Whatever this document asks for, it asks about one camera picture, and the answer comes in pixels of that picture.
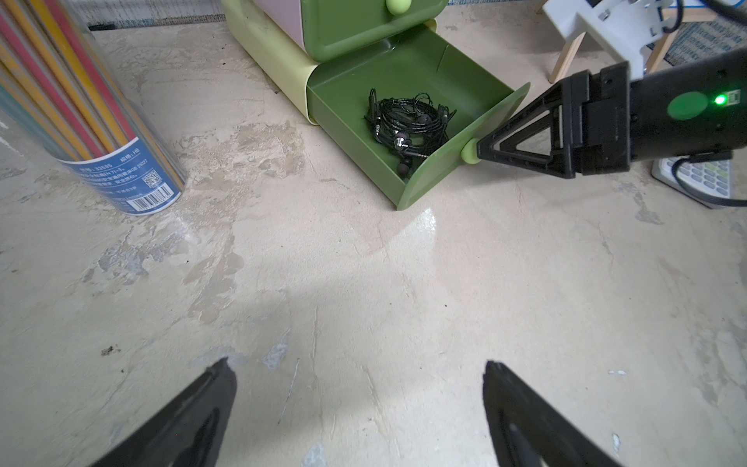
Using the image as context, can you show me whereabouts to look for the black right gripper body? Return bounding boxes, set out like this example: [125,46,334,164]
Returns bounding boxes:
[580,49,746,175]

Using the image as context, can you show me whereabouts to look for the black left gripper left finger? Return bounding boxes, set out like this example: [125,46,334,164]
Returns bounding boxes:
[95,358,237,466]

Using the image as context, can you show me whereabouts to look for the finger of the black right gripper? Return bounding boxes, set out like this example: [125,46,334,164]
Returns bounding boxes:
[477,71,589,179]

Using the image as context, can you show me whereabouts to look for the black braided earphones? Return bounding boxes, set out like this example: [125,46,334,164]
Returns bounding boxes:
[365,89,456,179]

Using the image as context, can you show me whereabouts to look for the green drawer cabinet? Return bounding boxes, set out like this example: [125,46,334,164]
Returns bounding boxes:
[223,1,528,210]

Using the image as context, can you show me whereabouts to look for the grey calculator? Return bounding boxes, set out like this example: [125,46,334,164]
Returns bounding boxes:
[651,158,733,198]

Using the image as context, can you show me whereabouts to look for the clear pencil tub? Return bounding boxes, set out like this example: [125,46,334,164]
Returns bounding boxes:
[1,1,187,216]

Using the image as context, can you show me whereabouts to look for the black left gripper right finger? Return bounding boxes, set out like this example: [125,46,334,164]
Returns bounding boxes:
[482,361,619,467]

